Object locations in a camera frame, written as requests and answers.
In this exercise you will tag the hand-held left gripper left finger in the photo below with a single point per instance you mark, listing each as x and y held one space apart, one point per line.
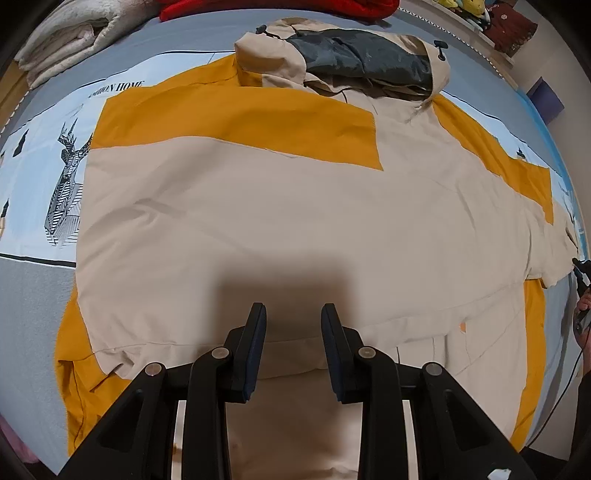
256 341

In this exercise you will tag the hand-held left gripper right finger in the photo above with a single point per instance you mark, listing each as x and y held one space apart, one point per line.
331 341

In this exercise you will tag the beige and yellow hooded jacket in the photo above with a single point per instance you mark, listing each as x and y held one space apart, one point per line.
277 207

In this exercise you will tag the person's right hand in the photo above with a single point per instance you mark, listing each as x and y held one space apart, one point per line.
586 302

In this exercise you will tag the purple box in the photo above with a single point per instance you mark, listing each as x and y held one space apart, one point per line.
547 99

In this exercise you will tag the printed grey bed sheet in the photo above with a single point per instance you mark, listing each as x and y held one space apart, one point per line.
41 300

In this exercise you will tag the maroon cushion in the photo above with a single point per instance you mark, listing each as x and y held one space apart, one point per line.
512 27

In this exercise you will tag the pink cloth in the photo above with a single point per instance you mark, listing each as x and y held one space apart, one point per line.
16 443

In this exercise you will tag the yellow green plush toys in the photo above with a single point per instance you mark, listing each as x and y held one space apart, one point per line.
466 9

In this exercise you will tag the red cloth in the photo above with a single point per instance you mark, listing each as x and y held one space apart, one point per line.
277 7

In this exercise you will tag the folded white blanket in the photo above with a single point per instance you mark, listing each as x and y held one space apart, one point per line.
69 37

